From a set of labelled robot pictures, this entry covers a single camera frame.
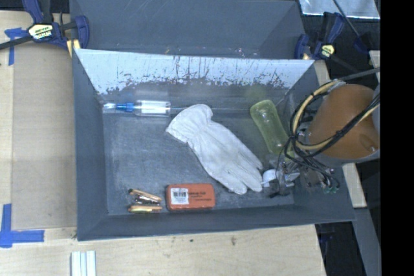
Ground yellow-green clear plastic bottle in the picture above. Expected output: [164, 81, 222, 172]
[249, 99, 296, 160]

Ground white glove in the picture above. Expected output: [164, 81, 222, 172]
[165, 103, 265, 196]

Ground orange box with barcode label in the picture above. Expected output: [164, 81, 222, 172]
[165, 183, 217, 213]

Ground grey metal bin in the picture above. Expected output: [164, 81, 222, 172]
[68, 0, 357, 242]

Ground gold and brown clip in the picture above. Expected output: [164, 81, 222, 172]
[127, 188, 164, 215]

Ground clear bottle with blue cap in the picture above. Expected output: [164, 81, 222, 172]
[102, 100, 172, 118]

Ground black cylinder on white bracket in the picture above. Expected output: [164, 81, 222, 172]
[261, 168, 281, 199]

